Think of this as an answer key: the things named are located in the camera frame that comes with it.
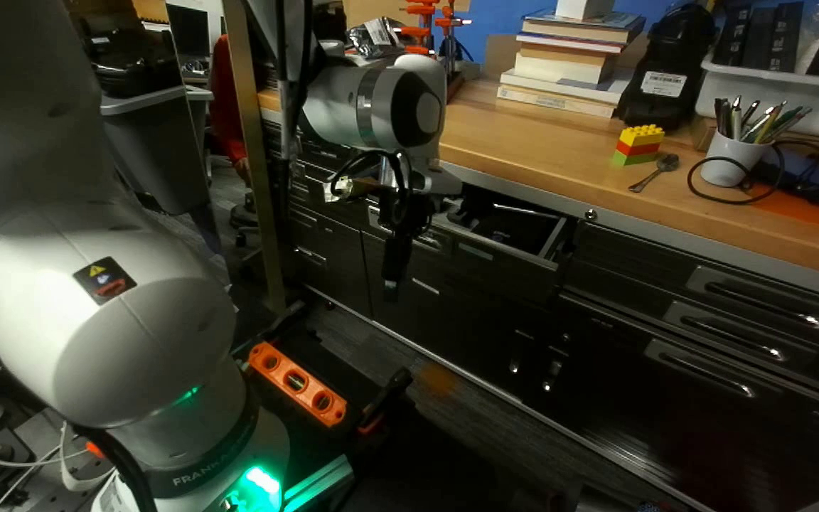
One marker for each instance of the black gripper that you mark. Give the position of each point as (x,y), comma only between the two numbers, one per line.
(409,215)

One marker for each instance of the black tool cabinet drawer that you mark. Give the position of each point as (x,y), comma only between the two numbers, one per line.
(484,275)

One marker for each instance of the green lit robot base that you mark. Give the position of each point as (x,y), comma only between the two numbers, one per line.
(258,485)

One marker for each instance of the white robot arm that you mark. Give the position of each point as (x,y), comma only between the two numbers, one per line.
(97,331)

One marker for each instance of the wide pale book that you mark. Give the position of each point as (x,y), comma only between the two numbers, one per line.
(552,100)

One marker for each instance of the silver foil bag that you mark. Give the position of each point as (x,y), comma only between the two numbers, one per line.
(370,38)

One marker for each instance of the thick cream paged book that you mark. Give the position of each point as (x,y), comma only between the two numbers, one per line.
(567,60)

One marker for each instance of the coloured toy brick stack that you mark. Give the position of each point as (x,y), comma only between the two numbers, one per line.
(638,144)

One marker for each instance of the small metal key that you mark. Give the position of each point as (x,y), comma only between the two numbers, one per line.
(656,171)

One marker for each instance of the grey side desk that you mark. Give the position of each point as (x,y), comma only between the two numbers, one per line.
(143,104)

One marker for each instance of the dark cover book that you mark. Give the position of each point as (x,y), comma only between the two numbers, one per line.
(585,30)

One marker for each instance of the steel tool cabinet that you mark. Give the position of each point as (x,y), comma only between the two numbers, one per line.
(713,313)

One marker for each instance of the black device with label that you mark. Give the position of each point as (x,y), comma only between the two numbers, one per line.
(667,67)

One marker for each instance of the white cup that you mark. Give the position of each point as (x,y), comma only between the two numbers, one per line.
(730,161)

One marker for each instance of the cup of tools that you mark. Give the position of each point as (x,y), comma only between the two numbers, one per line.
(783,118)

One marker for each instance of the white plastic bin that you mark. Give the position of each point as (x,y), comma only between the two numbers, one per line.
(790,95)

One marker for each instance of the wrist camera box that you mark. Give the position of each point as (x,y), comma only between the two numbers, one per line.
(370,184)

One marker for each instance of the steel post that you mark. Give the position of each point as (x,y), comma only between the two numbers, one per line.
(248,144)

